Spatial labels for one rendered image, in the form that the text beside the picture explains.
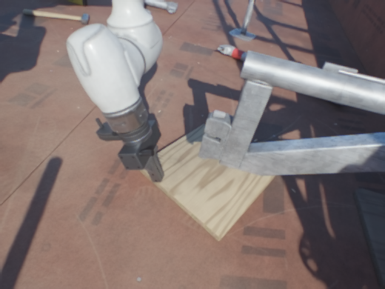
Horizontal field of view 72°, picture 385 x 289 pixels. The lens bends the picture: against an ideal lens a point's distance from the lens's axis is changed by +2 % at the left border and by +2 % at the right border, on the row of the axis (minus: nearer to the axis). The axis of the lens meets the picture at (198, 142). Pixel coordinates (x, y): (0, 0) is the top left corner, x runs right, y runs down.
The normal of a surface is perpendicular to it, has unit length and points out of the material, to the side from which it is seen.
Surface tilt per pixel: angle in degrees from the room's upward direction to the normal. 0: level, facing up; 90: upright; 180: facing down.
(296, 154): 90
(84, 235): 0
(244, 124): 90
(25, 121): 0
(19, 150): 0
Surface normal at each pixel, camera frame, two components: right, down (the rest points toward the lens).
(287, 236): 0.18, -0.71
